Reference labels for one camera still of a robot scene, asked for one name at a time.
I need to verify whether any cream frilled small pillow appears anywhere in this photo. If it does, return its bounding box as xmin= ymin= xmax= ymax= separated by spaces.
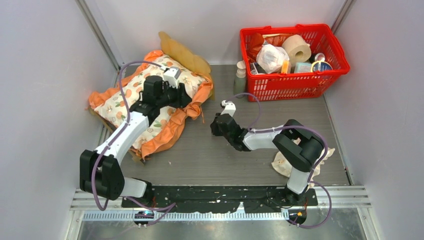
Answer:
xmin=271 ymin=148 xmax=336 ymax=180

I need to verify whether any light teal small box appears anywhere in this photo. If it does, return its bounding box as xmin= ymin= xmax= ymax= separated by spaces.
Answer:
xmin=293 ymin=62 xmax=312 ymax=74

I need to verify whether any orange fruit print cushion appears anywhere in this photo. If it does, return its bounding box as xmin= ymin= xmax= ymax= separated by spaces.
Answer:
xmin=88 ymin=50 xmax=214 ymax=159

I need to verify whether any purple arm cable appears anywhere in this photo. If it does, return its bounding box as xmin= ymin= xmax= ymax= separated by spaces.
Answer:
xmin=90 ymin=60 xmax=177 ymax=228
xmin=225 ymin=92 xmax=333 ymax=229

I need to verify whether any round blue lidded tin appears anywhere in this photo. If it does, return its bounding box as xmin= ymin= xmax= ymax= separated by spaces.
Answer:
xmin=310 ymin=60 xmax=333 ymax=73

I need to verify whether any green pump lotion bottle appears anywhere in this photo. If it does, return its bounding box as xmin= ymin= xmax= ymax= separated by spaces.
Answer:
xmin=233 ymin=60 xmax=247 ymax=98

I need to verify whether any orange red crumpled bag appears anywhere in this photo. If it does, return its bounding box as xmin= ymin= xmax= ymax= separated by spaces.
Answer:
xmin=246 ymin=33 xmax=293 ymax=63

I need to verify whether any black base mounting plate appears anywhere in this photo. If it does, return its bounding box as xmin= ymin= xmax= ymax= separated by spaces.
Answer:
xmin=121 ymin=185 xmax=318 ymax=214

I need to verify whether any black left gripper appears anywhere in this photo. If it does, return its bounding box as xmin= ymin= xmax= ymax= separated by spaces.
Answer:
xmin=156 ymin=80 xmax=192 ymax=110

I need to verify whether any wooden pet bed frame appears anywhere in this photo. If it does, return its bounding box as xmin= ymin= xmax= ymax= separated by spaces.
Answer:
xmin=91 ymin=31 xmax=214 ymax=162

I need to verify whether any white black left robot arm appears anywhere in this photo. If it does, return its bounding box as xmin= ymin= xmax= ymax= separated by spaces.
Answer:
xmin=79 ymin=74 xmax=192 ymax=207

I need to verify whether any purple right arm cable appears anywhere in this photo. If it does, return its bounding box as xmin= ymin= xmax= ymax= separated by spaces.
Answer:
xmin=225 ymin=92 xmax=333 ymax=229

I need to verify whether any white plastic wrapped packet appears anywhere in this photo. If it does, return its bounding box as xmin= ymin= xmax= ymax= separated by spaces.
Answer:
xmin=256 ymin=44 xmax=290 ymax=74

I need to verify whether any slotted aluminium rail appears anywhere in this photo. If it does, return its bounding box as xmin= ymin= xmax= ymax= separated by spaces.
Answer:
xmin=70 ymin=186 xmax=372 ymax=223

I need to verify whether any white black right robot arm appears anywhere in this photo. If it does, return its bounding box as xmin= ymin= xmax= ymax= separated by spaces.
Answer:
xmin=210 ymin=113 xmax=328 ymax=205

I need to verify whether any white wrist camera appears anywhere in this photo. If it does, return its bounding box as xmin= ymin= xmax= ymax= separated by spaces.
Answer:
xmin=163 ymin=66 xmax=181 ymax=89
xmin=220 ymin=100 xmax=236 ymax=117

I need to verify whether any beige toilet paper roll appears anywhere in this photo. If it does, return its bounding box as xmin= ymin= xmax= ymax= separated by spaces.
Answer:
xmin=282 ymin=34 xmax=312 ymax=65

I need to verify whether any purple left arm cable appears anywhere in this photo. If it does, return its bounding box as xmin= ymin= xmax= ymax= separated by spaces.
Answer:
xmin=90 ymin=60 xmax=177 ymax=228

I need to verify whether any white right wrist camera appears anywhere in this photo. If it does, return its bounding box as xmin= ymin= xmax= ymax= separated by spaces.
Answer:
xmin=220 ymin=100 xmax=236 ymax=117

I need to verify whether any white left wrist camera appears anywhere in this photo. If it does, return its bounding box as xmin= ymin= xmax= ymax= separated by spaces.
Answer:
xmin=163 ymin=66 xmax=181 ymax=89

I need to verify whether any small silver can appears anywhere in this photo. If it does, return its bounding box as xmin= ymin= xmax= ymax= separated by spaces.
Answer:
xmin=312 ymin=52 xmax=326 ymax=62

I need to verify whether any red plastic shopping basket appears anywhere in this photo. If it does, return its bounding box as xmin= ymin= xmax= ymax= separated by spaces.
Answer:
xmin=240 ymin=23 xmax=350 ymax=101

